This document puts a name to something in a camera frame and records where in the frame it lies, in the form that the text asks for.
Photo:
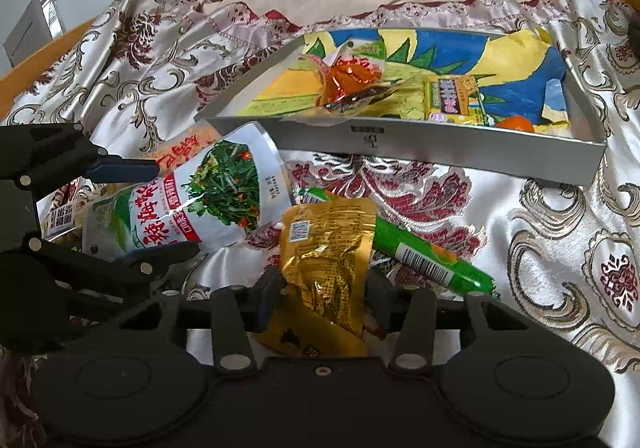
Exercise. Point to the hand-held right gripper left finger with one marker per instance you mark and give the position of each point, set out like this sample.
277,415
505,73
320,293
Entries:
267,304

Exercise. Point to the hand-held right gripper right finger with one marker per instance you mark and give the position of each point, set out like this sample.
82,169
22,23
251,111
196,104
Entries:
379,300

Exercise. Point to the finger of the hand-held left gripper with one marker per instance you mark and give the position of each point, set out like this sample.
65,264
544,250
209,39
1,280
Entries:
160,254
125,171

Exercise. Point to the gold foil snack packet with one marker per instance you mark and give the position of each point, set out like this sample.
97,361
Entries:
325,273

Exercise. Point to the orange speckled snack packet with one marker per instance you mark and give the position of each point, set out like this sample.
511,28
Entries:
182,148

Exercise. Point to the green sausage stick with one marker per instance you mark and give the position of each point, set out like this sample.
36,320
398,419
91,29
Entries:
430,255

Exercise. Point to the green white seaweed packet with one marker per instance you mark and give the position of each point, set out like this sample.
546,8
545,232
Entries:
200,198

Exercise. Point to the white packet with barcode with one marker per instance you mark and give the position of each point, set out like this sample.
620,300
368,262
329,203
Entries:
60,218

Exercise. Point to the grey shallow box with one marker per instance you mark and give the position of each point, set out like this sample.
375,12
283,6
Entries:
450,152

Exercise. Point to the yellow packet purple label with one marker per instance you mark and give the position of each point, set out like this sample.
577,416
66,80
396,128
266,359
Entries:
456,100

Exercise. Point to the orange transparent snack packet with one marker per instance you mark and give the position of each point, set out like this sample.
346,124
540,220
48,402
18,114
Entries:
350,80

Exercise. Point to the orange mandarin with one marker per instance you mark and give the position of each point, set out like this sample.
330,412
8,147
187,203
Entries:
515,123

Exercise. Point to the patterned satin bedspread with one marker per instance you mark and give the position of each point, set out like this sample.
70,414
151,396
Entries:
525,253

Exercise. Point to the colourful drawing box liner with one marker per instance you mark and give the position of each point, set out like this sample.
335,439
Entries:
450,52

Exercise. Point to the grey metal wall panel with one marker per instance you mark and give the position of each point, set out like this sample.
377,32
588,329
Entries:
37,25

